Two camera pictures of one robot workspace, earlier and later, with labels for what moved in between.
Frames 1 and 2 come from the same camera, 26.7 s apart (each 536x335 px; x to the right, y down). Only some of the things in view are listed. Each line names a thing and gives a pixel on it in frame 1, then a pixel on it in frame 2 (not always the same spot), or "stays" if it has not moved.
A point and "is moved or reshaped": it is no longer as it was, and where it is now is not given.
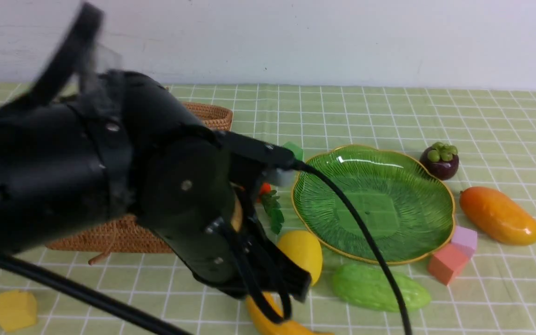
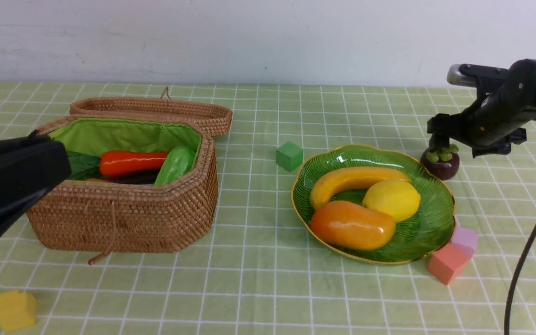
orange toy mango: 499,217 to 351,226
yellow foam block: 15,310 stays
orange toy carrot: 271,206 is moved or reshaped
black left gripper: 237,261 to 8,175
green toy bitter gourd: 370,286 is moved or reshaped
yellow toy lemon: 304,249 to 397,197
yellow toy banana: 293,327 to 331,181
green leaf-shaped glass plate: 409,207 stays
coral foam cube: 445,263 stays
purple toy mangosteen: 441,160 stays
